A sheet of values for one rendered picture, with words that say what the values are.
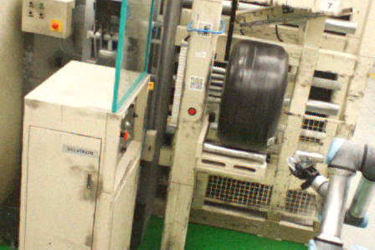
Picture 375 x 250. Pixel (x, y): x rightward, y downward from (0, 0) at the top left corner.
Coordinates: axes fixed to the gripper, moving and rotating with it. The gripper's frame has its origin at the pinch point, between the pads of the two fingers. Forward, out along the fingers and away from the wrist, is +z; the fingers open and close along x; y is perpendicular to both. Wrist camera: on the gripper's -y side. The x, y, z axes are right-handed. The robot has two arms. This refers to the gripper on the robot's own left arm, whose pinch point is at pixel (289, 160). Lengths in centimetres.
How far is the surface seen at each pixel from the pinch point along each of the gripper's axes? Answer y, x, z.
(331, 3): 49, -59, 40
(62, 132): 45, 93, 32
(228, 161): -11.5, 18.5, 26.8
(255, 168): -14.9, 7.9, 17.0
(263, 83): 33.3, -1.5, 22.2
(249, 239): -115, -6, 46
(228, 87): 31.4, 12.2, 31.7
